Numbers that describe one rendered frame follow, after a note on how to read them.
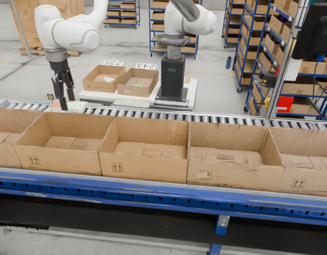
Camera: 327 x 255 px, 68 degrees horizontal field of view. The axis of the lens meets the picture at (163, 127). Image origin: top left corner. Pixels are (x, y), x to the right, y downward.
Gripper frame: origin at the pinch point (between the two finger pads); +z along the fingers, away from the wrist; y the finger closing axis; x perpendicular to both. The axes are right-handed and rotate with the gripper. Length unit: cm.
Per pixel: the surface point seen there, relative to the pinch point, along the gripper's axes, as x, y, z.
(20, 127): 37.0, 7.6, 24.7
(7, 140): 41, 0, 29
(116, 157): -28.2, -21.1, 14.3
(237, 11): -152, 485, 36
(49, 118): 17.1, 7.6, 16.3
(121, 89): -1, 87, 36
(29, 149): 11.5, -21.2, 14.1
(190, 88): -60, 107, 41
